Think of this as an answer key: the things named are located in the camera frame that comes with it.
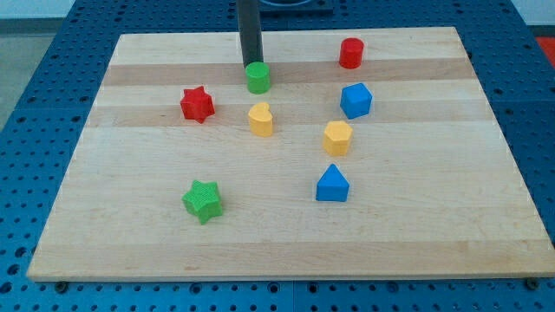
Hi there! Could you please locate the blue cube block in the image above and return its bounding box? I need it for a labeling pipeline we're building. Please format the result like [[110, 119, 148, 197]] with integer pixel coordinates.
[[340, 83, 373, 120]]

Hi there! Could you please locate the green star block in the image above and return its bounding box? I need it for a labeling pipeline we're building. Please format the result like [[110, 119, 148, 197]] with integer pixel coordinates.
[[181, 180, 223, 224]]

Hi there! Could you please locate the yellow heart block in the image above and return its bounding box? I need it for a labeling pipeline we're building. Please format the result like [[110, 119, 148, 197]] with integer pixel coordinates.
[[248, 102, 273, 137]]

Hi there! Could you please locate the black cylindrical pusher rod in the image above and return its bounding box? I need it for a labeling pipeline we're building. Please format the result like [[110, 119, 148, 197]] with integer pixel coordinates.
[[237, 0, 264, 68]]

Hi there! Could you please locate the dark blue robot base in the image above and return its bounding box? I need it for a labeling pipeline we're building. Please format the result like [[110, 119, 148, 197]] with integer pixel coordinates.
[[258, 0, 335, 15]]

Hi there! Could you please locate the red cylinder block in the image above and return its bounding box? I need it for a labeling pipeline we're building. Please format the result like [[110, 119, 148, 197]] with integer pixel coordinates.
[[339, 37, 364, 69]]

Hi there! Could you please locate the red star block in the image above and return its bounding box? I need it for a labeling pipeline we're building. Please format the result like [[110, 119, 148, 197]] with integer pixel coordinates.
[[180, 86, 215, 124]]

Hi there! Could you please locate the blue triangle block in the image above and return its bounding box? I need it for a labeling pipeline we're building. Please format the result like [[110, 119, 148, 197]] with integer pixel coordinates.
[[316, 164, 350, 202]]

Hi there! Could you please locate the yellow hexagon block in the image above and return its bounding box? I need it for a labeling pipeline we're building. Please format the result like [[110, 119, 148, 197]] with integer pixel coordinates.
[[323, 120, 353, 157]]

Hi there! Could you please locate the green cylinder block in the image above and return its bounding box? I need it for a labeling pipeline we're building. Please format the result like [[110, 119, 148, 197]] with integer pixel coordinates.
[[245, 62, 271, 94]]

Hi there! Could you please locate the light wooden board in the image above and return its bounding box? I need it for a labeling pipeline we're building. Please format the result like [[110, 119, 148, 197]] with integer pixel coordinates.
[[27, 27, 554, 282]]

